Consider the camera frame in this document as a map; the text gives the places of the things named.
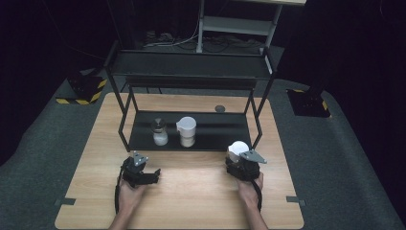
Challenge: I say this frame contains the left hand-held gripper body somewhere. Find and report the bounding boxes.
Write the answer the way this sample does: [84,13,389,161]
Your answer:
[121,150,150,189]

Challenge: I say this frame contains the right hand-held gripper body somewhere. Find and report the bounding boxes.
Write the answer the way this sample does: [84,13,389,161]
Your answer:
[234,149,268,183]

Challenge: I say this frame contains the white-lidded jar with brown contents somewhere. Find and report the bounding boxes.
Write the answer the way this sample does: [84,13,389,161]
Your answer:
[226,140,251,164]

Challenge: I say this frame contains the glass shaker with silver lid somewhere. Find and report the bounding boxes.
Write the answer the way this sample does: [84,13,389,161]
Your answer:
[150,117,169,148]

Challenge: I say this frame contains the black metal shelf rack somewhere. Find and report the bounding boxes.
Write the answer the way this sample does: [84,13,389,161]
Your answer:
[104,41,278,153]

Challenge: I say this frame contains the white-lidded jar with white contents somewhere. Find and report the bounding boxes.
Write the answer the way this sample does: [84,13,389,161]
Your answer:
[175,116,198,149]

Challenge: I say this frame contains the person's right hand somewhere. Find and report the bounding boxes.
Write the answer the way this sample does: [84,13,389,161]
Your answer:
[236,172,265,208]

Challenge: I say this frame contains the person's left hand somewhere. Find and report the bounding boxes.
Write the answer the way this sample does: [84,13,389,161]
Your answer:
[117,180,148,213]

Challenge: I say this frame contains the grey tape strip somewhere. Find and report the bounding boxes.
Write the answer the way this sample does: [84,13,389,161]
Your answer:
[285,195,307,207]
[54,196,78,207]

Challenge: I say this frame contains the black base with yellow edge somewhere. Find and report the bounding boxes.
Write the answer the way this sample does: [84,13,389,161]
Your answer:
[285,87,331,119]

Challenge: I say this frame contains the black base with yellow stripes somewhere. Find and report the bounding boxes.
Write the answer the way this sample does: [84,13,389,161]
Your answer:
[56,71,108,105]

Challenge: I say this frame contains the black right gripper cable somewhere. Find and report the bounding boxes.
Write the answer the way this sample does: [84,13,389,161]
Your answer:
[251,179,264,213]

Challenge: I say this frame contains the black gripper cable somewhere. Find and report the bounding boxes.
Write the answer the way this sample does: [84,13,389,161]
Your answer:
[113,165,124,215]
[251,179,264,213]

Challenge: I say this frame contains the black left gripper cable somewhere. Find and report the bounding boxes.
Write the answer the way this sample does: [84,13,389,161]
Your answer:
[113,165,124,215]

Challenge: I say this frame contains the black floor cables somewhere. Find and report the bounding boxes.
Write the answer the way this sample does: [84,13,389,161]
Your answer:
[173,35,258,54]

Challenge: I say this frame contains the white floor cable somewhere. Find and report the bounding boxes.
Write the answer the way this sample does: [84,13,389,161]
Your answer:
[143,18,202,49]

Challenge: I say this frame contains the white metal desk frame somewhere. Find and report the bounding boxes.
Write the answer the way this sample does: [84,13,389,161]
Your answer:
[195,0,308,54]

